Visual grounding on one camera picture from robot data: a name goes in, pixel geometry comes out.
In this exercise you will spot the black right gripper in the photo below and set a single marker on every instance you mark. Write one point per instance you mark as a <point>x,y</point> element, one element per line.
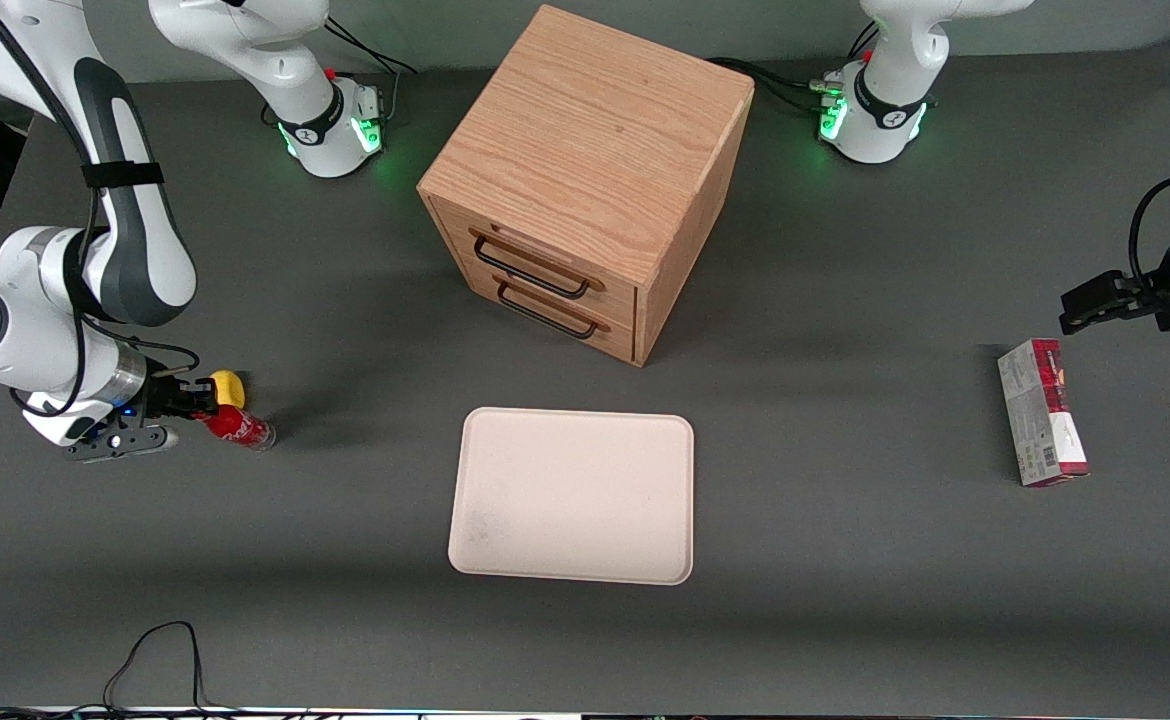
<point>164,398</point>

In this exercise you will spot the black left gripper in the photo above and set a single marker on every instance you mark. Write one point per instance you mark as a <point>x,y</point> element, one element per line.
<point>1156,296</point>

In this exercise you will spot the red coke bottle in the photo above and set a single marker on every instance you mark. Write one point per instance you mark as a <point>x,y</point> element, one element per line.
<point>240,428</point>

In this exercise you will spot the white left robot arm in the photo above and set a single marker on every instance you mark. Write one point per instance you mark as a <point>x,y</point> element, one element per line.
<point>885,100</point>

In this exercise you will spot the cream plastic tray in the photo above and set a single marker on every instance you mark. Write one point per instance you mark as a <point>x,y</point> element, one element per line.
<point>585,490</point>

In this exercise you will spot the yellow lemon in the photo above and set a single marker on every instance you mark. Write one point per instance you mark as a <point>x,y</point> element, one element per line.
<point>229,386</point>

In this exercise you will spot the grey and red carton box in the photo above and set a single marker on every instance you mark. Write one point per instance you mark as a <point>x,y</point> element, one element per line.
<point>1040,420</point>

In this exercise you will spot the wooden drawer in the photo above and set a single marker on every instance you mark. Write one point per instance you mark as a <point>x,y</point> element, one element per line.
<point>475,292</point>
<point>620,303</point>

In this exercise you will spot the wooden drawer cabinet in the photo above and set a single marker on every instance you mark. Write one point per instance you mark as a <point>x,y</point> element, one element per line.
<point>595,130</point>

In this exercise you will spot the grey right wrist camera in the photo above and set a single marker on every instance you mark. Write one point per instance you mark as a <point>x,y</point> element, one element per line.
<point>120,442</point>

